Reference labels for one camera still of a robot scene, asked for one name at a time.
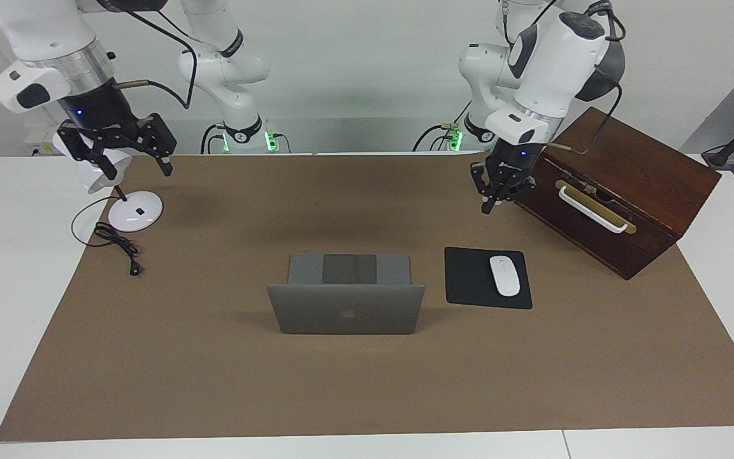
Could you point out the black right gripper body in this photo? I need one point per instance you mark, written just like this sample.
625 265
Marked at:
96 111

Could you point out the white power strip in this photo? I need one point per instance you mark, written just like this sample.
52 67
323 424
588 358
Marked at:
39 143

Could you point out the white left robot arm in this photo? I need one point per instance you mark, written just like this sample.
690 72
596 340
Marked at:
558 57

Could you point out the silver laptop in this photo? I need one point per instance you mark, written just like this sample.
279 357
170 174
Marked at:
341 312

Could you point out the white desk lamp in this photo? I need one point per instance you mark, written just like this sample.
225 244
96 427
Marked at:
137 213

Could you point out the black mouse pad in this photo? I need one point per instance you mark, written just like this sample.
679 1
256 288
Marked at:
469 280

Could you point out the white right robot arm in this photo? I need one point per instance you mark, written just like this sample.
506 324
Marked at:
42 32

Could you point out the dark wooden box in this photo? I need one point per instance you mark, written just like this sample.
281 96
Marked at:
660 185

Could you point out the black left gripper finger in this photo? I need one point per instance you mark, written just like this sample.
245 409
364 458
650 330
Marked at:
487 191
518 188

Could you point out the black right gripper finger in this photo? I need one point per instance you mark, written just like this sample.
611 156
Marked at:
160 137
71 140

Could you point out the white computer mouse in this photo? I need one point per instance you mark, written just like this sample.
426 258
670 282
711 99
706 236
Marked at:
504 275

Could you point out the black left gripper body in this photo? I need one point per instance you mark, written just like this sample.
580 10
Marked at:
513 162

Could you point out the brown table mat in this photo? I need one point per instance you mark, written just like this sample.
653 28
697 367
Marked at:
214 382

